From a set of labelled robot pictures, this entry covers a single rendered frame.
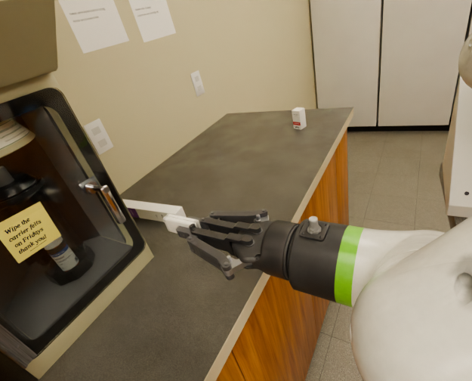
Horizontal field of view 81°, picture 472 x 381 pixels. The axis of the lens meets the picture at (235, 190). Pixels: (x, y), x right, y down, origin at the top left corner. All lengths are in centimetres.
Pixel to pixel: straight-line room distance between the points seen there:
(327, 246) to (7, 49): 49
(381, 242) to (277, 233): 12
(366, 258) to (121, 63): 112
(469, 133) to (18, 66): 86
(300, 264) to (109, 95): 101
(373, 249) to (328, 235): 5
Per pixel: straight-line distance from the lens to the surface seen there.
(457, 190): 77
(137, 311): 69
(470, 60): 62
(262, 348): 84
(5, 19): 51
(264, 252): 36
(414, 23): 311
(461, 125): 81
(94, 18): 123
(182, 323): 62
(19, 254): 60
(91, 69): 117
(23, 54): 55
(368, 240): 33
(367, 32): 314
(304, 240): 34
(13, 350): 66
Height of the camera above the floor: 142
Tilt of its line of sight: 32 degrees down
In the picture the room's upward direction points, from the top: 16 degrees counter-clockwise
